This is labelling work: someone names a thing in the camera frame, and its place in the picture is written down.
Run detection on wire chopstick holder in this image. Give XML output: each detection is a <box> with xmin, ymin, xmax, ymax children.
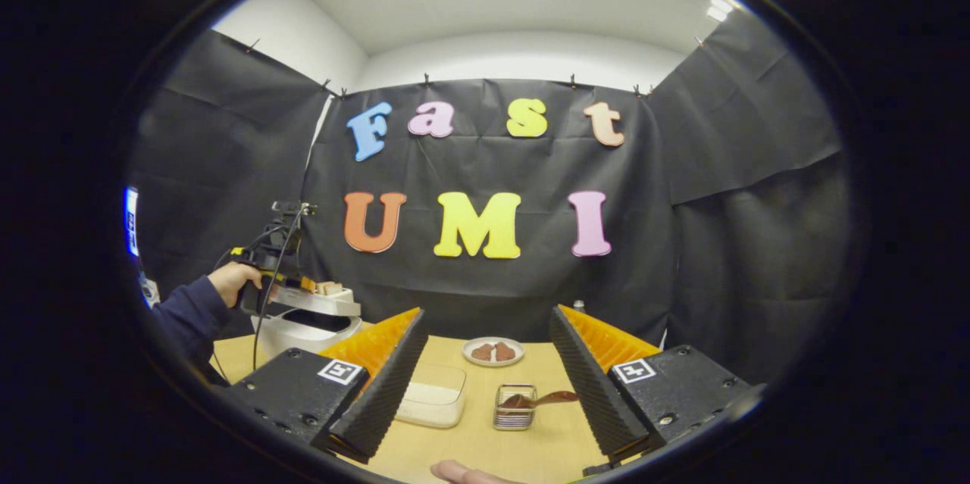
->
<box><xmin>493</xmin><ymin>384</ymin><xmax>537</xmax><ymax>432</ymax></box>

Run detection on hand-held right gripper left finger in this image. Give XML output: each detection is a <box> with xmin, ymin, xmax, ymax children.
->
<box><xmin>224</xmin><ymin>308</ymin><xmax>429</xmax><ymax>464</ymax></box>

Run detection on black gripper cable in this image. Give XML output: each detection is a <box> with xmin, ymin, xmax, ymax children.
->
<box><xmin>212</xmin><ymin>204</ymin><xmax>313</xmax><ymax>373</ymax></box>

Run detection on black backdrop cloth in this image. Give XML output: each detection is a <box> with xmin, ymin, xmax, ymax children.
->
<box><xmin>129</xmin><ymin>11</ymin><xmax>853</xmax><ymax>388</ymax></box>

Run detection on white round plate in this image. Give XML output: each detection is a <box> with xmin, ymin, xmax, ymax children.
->
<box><xmin>462</xmin><ymin>337</ymin><xmax>525</xmax><ymax>367</ymax></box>

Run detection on white rice cooker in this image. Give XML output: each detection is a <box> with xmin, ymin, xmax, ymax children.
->
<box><xmin>252</xmin><ymin>283</ymin><xmax>365</xmax><ymax>364</ymax></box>

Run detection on clear rice container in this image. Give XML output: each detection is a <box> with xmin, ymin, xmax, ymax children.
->
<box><xmin>394</xmin><ymin>363</ymin><xmax>468</xmax><ymax>429</ymax></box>

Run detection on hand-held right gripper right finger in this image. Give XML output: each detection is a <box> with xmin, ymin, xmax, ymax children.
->
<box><xmin>548</xmin><ymin>304</ymin><xmax>766</xmax><ymax>470</ymax></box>

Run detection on brown wooden spoon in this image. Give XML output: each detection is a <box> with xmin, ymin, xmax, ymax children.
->
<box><xmin>500</xmin><ymin>390</ymin><xmax>580</xmax><ymax>411</ymax></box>

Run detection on lit blue screen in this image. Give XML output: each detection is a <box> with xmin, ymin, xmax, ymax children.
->
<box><xmin>124</xmin><ymin>187</ymin><xmax>141</xmax><ymax>258</ymax></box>

